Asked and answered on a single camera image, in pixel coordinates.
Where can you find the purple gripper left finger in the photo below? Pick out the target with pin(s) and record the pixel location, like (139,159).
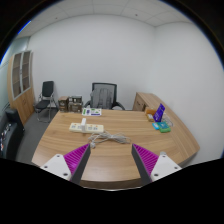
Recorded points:
(69,166)

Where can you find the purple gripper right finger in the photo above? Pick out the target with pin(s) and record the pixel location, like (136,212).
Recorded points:
(151,166)

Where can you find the white charger plug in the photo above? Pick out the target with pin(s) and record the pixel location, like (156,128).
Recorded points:
(83,124)

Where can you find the white power strip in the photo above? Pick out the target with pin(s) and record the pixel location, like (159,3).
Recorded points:
(89,128)

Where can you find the wooden office desk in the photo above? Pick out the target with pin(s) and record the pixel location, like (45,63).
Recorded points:
(111,165)

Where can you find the green small box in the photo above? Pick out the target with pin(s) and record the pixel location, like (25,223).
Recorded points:
(165,130)

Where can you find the teal small box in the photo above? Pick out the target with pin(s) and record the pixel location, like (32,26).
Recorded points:
(160,125)

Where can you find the orange small box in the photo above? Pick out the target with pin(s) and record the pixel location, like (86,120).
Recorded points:
(149,110)

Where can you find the white printed box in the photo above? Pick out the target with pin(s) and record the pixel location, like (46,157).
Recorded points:
(92,112)

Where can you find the dark printed box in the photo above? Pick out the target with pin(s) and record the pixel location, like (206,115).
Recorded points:
(75,104)

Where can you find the brown cardboard box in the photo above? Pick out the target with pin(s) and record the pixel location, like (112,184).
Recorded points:
(63,103)

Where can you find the low wooden side cabinet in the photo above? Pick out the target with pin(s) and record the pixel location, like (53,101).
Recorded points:
(143,100)

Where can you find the black leather sofa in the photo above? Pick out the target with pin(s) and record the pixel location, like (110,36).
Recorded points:
(11,134)

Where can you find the black visitor chair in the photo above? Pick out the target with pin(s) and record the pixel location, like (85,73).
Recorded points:
(46,98)

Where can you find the grey mesh office chair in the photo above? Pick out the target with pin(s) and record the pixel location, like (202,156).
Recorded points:
(104,96)

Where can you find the wooden glass-door cabinet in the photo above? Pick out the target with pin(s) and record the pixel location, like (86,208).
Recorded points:
(20,85)

